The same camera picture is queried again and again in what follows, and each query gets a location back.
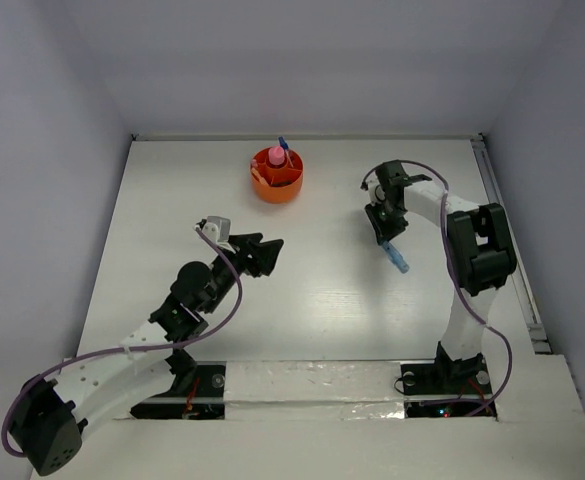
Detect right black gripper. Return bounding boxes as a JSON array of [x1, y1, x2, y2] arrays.
[[365, 196, 409, 244]]

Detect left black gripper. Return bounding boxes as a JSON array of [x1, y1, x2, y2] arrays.
[[201, 233, 280, 314]]

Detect blue highlighter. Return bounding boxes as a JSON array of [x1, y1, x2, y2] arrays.
[[381, 242, 410, 274]]

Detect orange highlighter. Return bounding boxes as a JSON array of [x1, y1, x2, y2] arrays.
[[251, 167, 268, 185]]

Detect pink glue stick tube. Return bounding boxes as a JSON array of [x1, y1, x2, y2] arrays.
[[267, 146, 287, 168]]

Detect clear blue-capped glue bottle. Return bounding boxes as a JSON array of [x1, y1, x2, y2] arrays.
[[278, 136, 291, 161]]

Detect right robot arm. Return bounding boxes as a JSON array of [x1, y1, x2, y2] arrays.
[[361, 160, 517, 395]]

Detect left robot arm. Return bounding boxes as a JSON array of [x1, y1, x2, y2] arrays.
[[0, 224, 284, 477]]

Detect orange round organizer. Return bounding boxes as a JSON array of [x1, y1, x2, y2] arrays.
[[250, 148, 304, 204]]

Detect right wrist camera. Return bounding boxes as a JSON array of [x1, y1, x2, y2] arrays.
[[367, 181, 385, 205]]

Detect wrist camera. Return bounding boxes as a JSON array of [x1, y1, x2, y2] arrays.
[[367, 181, 385, 205], [194, 216, 233, 251]]

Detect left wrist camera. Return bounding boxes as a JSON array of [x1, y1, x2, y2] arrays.
[[194, 216, 233, 251]]

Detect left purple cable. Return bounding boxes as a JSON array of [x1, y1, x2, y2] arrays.
[[1, 227, 244, 459]]

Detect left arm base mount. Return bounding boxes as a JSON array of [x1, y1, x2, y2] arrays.
[[129, 350, 226, 420]]

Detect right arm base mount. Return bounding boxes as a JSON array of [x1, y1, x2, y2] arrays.
[[393, 363, 497, 419]]

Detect aluminium side rail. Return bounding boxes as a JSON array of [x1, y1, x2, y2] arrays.
[[471, 133, 553, 355]]

